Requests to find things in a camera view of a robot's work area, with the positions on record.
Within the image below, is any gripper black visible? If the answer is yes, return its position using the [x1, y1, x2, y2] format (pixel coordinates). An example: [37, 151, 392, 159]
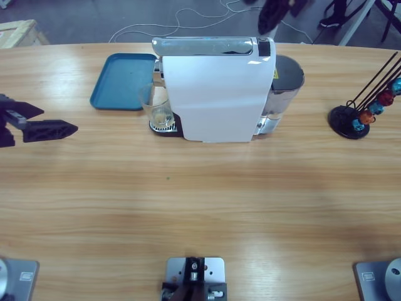
[0, 93, 78, 149]

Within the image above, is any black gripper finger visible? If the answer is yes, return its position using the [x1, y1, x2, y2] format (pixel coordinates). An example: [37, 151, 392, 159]
[289, 0, 314, 17]
[257, 0, 288, 35]

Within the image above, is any silver coffee machine lever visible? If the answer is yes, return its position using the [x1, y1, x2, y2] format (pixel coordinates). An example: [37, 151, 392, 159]
[151, 36, 256, 57]

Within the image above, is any clear drinking glass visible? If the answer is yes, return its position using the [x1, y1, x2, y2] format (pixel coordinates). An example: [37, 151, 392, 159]
[137, 83, 176, 129]

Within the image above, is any white capsule coffee machine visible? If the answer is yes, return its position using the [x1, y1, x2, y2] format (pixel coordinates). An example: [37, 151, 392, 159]
[153, 37, 278, 144]

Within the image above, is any red coffee capsule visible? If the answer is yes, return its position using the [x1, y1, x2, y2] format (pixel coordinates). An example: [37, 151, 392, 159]
[377, 90, 395, 107]

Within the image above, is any teal coffee capsule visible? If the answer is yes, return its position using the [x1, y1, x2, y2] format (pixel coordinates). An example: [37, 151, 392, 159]
[368, 100, 385, 115]

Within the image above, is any black sneaker white sole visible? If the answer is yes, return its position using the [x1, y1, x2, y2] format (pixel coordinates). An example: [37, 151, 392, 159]
[318, 17, 342, 29]

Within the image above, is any bystander dark trouser leg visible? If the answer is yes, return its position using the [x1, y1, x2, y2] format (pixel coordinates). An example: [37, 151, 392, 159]
[328, 0, 355, 23]

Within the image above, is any clear water tank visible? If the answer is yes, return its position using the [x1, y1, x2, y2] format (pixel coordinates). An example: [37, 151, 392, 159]
[256, 55, 306, 136]

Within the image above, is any wooden crate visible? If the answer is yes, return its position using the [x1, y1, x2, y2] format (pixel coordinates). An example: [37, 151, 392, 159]
[0, 19, 51, 50]

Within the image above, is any teal plastic tray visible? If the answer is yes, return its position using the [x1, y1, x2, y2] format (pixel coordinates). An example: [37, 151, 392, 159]
[90, 53, 157, 112]

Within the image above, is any black capsule stand with rods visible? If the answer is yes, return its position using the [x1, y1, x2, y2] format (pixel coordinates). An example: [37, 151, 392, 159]
[328, 51, 401, 140]

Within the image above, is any black drip tray silver grate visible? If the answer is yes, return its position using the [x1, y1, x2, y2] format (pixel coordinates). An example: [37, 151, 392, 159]
[148, 112, 184, 138]

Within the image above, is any white floor cable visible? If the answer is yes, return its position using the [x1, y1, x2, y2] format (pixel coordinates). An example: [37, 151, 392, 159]
[108, 0, 234, 44]
[280, 18, 314, 45]

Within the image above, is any black chair frame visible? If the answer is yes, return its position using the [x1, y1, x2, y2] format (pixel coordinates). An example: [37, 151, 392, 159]
[370, 0, 401, 42]

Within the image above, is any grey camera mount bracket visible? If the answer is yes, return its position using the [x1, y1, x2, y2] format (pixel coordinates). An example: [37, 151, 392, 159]
[160, 256, 229, 301]

